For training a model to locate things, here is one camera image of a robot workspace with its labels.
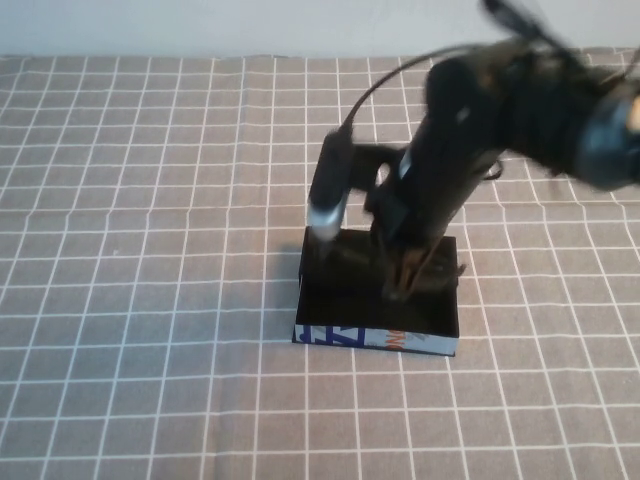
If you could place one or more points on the black silver-tipped wrist camera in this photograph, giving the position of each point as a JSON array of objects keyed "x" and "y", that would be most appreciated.
[{"x": 327, "y": 180}]

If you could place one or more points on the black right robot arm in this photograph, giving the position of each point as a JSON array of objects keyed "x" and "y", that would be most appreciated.
[{"x": 540, "y": 95}]

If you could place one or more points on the black-framed dark-lens glasses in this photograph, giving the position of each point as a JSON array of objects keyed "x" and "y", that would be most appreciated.
[{"x": 448, "y": 272}]

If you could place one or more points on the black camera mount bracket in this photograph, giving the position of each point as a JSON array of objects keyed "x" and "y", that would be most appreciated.
[{"x": 372, "y": 165}]

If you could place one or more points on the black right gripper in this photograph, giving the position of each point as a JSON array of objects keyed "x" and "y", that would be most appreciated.
[{"x": 430, "y": 185}]

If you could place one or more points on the grey white-checked tablecloth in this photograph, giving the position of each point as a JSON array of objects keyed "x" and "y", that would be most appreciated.
[{"x": 150, "y": 300}]

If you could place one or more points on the black glasses case printed front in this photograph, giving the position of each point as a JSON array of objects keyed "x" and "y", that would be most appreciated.
[{"x": 330, "y": 341}]

